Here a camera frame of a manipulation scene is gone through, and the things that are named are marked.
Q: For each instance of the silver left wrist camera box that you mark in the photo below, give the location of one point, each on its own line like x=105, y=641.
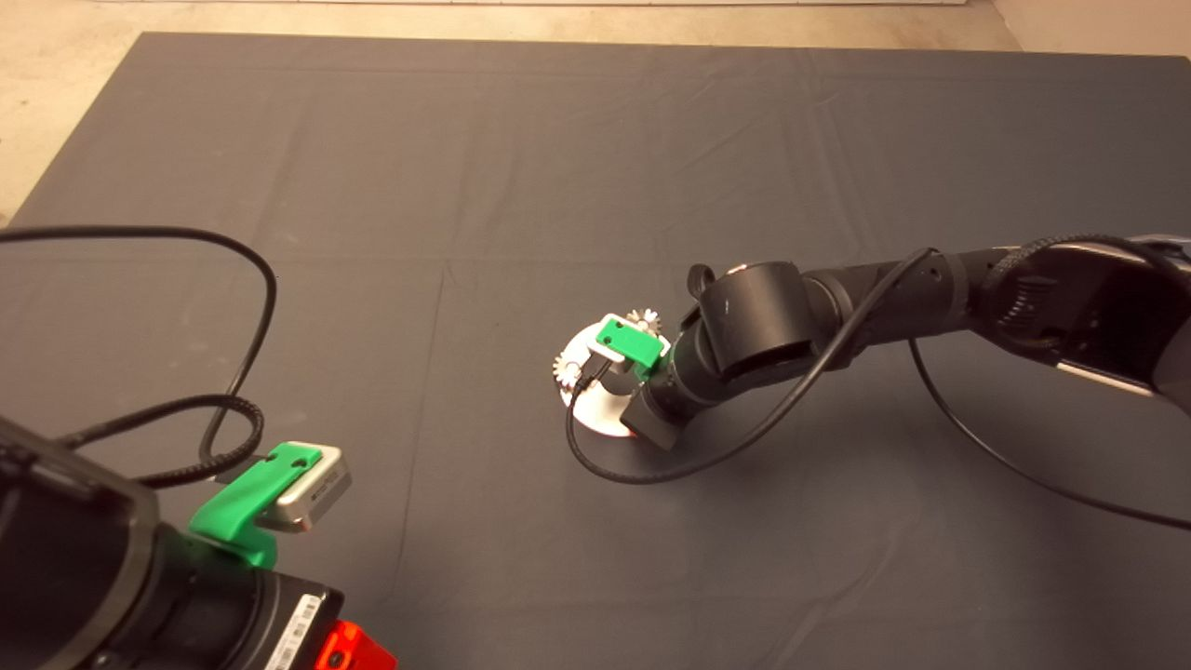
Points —
x=312, y=489

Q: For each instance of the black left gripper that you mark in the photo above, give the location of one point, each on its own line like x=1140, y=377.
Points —
x=298, y=619

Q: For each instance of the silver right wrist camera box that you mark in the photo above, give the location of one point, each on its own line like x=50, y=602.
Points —
x=605, y=349

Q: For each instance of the green right camera mount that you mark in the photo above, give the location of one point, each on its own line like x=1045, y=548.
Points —
x=633, y=340

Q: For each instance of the small steel gear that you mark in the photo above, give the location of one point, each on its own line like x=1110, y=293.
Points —
x=644, y=321
x=561, y=370

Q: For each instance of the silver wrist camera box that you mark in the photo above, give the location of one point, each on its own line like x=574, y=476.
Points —
x=312, y=489
x=605, y=349

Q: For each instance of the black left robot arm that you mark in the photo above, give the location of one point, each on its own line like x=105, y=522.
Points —
x=74, y=577

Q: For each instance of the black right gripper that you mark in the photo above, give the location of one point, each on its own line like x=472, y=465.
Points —
x=656, y=419

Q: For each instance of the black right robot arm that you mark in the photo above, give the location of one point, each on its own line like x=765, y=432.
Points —
x=763, y=321

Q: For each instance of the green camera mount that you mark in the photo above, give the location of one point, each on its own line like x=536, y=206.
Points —
x=242, y=502
x=633, y=340

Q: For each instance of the round metal plate with hole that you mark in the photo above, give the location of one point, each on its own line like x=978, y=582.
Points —
x=600, y=414

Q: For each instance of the green left camera mount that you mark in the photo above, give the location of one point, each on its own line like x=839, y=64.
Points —
x=242, y=502

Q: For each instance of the dark grey table cloth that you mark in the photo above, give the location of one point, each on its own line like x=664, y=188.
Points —
x=465, y=186

